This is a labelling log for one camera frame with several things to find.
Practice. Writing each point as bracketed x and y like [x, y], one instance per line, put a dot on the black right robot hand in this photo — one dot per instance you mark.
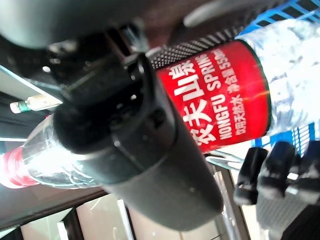
[140, 140]

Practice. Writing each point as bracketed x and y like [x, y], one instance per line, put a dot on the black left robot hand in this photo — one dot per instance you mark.
[277, 170]

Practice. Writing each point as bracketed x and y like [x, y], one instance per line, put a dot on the water bottle red label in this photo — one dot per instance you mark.
[225, 100]

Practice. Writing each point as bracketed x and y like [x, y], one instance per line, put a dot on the blue plastic shopping basket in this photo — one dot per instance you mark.
[287, 12]

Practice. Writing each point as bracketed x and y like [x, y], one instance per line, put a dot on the large yellow tea bottle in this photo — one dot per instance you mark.
[37, 103]

